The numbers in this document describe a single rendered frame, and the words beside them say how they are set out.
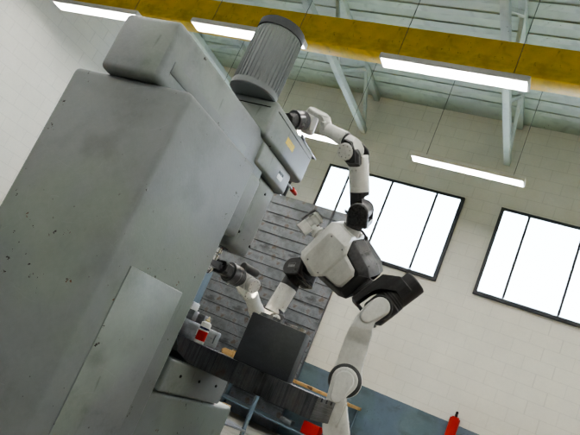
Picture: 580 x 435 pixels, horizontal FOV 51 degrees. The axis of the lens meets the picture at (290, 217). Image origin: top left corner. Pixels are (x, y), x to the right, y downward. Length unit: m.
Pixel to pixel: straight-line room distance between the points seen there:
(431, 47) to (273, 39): 5.06
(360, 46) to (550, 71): 2.17
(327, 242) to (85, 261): 1.31
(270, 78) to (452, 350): 7.81
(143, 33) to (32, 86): 8.25
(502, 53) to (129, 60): 5.77
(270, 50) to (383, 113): 9.08
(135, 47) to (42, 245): 0.64
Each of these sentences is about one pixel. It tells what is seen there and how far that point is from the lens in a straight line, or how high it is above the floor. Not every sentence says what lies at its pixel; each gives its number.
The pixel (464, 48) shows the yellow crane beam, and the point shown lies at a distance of 7.36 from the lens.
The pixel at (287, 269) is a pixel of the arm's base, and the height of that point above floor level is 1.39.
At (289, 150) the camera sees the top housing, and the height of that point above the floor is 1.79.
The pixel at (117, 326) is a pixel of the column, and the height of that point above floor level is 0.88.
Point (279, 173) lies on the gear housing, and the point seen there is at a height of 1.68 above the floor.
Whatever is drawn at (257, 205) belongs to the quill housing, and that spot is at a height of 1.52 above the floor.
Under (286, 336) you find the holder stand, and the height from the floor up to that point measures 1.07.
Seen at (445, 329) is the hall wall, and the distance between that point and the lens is 9.88.
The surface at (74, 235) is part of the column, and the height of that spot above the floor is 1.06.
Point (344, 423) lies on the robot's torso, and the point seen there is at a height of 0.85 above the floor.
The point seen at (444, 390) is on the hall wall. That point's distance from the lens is 9.75.
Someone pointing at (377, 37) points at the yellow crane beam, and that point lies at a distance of 7.66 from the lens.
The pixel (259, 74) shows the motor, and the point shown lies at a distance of 2.41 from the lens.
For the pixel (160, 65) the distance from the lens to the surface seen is 1.85.
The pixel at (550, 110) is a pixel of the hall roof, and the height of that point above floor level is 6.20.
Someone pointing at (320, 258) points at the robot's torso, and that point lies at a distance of 2.75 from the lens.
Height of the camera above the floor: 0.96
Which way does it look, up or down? 13 degrees up
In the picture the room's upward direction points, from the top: 23 degrees clockwise
